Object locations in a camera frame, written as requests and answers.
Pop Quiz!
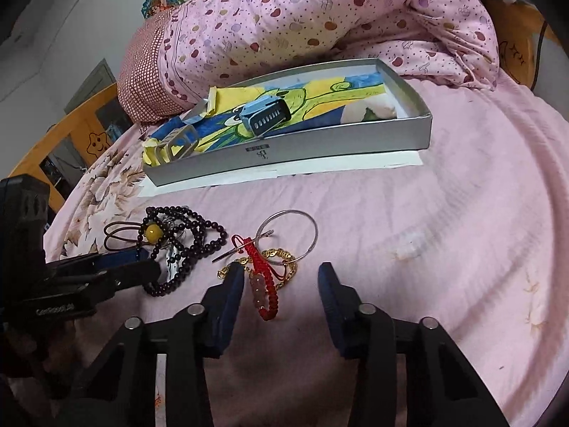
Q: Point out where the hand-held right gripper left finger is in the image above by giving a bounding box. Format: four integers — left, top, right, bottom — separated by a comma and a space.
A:
67, 263, 246, 427

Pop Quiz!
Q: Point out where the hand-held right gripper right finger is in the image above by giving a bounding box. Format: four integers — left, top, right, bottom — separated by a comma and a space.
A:
318, 262, 510, 427

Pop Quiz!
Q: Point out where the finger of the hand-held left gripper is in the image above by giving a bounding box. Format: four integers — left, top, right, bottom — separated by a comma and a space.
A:
91, 260, 161, 298
93, 247, 150, 267

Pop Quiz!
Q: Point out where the brown hair tie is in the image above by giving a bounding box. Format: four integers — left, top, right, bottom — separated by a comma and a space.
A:
103, 221, 147, 252

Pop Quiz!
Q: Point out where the red braided bracelet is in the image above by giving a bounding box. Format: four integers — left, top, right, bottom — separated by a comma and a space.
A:
231, 233, 285, 322

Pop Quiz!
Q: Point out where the gold chain bracelet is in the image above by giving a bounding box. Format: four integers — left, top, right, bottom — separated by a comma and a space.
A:
217, 247, 298, 286

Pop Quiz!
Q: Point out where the dark beaded necklace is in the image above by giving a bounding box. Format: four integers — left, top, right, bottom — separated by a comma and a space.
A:
141, 205, 228, 298

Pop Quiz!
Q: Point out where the silver bangle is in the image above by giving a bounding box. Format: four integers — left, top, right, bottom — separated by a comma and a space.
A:
255, 210, 319, 268

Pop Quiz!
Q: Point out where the silver cardboard box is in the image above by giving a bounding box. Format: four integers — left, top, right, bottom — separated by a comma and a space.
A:
143, 58, 433, 188

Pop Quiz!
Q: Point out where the grey claw hair clip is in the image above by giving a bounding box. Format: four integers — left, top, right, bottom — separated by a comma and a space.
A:
162, 125, 201, 161

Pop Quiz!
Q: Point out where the pink floral bed sheet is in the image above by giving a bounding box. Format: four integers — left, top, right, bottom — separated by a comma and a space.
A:
44, 73, 569, 427

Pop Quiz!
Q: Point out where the grey door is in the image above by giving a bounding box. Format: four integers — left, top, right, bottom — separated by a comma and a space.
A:
64, 58, 117, 116

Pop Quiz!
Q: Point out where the colourful cartoon print cloth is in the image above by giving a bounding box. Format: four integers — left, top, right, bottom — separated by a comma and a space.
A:
144, 68, 398, 161

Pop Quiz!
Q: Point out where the blue plastic hair clip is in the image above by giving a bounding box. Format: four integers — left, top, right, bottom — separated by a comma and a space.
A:
238, 93, 292, 137

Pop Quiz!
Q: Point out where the pink dotted quilt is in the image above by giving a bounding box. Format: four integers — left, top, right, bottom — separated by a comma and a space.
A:
116, 0, 501, 124

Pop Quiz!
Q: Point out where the black cable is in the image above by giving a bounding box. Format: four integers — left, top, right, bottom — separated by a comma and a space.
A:
532, 20, 552, 90

